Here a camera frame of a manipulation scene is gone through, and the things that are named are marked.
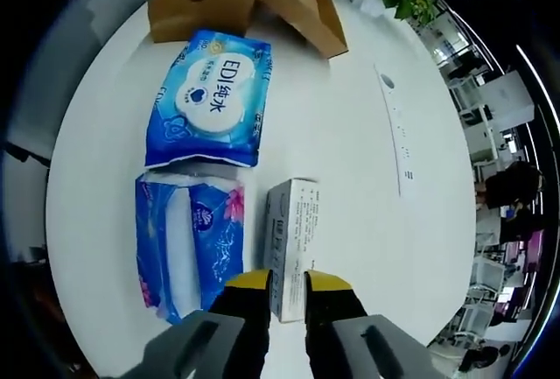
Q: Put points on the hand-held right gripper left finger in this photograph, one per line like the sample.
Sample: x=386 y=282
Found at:
x=236 y=322

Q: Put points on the brown cardboard shoe box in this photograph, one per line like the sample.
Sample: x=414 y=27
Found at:
x=201 y=20

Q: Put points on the blue flowered tissue pack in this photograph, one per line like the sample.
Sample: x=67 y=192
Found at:
x=210 y=239

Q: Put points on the white printed carton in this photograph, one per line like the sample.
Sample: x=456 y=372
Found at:
x=293 y=221

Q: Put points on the blue wet wipes soft item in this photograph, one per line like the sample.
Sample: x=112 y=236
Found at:
x=210 y=99

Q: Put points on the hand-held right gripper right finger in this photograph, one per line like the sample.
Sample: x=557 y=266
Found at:
x=337 y=326

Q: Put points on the purple wall screen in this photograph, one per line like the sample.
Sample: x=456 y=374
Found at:
x=536 y=252

